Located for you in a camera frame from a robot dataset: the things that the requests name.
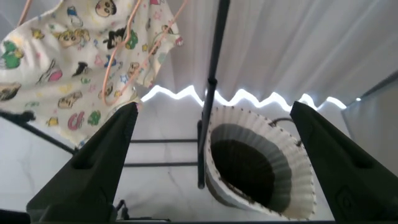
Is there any white curtain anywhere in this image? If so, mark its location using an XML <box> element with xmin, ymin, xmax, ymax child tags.
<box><xmin>0</xmin><ymin>0</ymin><xmax>398</xmax><ymax>106</ymax></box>

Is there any white laundry basket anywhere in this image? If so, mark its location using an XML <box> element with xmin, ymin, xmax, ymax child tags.
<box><xmin>203</xmin><ymin>105</ymin><xmax>317</xmax><ymax>221</ymax></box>

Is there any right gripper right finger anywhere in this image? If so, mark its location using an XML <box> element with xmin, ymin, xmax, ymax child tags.
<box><xmin>289</xmin><ymin>101</ymin><xmax>398</xmax><ymax>222</ymax></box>

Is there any black clothes rack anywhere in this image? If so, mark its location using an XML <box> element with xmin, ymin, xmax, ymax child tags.
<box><xmin>0</xmin><ymin>0</ymin><xmax>231</xmax><ymax>190</ymax></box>

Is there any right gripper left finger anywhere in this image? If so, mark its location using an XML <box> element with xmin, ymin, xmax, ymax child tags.
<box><xmin>26</xmin><ymin>101</ymin><xmax>139</xmax><ymax>222</ymax></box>

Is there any cream printed garment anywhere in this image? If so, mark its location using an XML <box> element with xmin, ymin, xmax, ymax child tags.
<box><xmin>0</xmin><ymin>0</ymin><xmax>185</xmax><ymax>149</ymax></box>

